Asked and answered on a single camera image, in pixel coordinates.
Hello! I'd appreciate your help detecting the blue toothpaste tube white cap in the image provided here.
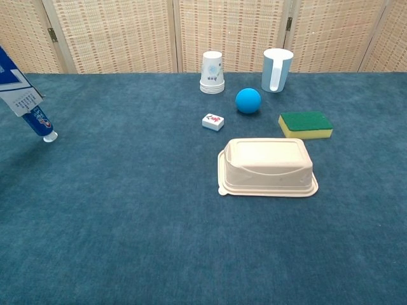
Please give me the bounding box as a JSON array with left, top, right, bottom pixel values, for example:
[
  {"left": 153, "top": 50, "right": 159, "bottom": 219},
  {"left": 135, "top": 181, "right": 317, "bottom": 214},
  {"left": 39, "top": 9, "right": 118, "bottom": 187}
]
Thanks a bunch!
[{"left": 21, "top": 104, "right": 59, "bottom": 144}]

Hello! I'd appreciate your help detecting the blue white toothpaste box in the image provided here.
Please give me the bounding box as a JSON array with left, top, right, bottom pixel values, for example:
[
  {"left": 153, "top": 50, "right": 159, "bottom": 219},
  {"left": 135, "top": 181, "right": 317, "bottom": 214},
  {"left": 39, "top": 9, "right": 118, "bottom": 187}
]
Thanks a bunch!
[{"left": 0, "top": 45, "right": 46, "bottom": 118}]

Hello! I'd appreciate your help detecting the white mahjong tile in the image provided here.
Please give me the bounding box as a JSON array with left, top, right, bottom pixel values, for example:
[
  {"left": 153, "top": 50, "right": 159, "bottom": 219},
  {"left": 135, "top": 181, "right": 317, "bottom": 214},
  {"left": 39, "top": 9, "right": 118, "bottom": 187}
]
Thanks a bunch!
[{"left": 202, "top": 113, "right": 225, "bottom": 132}]

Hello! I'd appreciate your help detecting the beige food container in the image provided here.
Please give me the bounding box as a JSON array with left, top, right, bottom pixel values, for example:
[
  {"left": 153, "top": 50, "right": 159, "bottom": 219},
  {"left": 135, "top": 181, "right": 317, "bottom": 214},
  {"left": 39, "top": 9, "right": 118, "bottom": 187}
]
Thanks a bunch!
[{"left": 217, "top": 137, "right": 319, "bottom": 198}]

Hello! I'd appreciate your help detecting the blue ball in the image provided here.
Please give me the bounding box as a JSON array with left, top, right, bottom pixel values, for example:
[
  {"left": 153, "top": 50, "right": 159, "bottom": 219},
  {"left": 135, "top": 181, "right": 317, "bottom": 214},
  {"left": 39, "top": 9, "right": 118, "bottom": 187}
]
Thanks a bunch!
[{"left": 235, "top": 88, "right": 262, "bottom": 114}]

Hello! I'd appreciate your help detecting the stack of white paper cups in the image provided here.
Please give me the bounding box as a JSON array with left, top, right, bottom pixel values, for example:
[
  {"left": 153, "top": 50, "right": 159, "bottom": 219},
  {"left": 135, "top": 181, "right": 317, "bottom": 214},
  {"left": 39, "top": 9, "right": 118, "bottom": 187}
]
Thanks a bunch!
[{"left": 199, "top": 51, "right": 226, "bottom": 95}]

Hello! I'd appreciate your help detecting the blue table cloth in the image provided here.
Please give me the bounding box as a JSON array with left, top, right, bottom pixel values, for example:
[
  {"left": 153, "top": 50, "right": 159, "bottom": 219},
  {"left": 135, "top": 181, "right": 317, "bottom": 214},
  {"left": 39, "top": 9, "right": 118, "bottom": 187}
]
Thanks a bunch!
[{"left": 0, "top": 72, "right": 407, "bottom": 305}]

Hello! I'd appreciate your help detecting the green yellow sponge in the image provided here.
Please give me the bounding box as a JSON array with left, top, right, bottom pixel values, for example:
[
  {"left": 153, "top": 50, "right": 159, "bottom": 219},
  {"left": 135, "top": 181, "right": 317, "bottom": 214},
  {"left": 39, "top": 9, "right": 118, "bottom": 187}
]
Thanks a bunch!
[{"left": 278, "top": 111, "right": 334, "bottom": 140}]

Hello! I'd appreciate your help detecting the light blue white mug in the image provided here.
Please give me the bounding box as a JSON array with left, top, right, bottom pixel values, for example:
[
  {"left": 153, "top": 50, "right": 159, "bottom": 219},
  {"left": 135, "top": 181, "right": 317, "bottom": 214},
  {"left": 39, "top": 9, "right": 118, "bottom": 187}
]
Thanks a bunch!
[{"left": 261, "top": 48, "right": 294, "bottom": 93}]

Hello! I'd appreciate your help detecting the woven folding screen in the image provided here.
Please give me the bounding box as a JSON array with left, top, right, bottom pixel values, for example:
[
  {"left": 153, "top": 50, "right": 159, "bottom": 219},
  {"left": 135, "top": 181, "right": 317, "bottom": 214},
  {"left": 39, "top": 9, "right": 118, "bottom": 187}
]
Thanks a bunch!
[{"left": 0, "top": 0, "right": 407, "bottom": 74}]

